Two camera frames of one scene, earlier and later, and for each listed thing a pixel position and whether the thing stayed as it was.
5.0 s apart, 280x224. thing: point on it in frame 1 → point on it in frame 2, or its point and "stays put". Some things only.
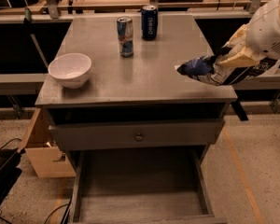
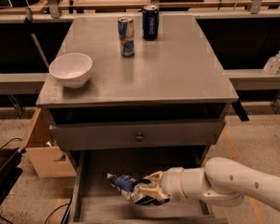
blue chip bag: (209, 68) → (123, 183)
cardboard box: (44, 151) stays put
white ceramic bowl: (70, 69) stays put
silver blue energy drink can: (125, 35) stays put
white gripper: (265, 32) → (172, 183)
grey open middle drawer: (140, 187) stays put
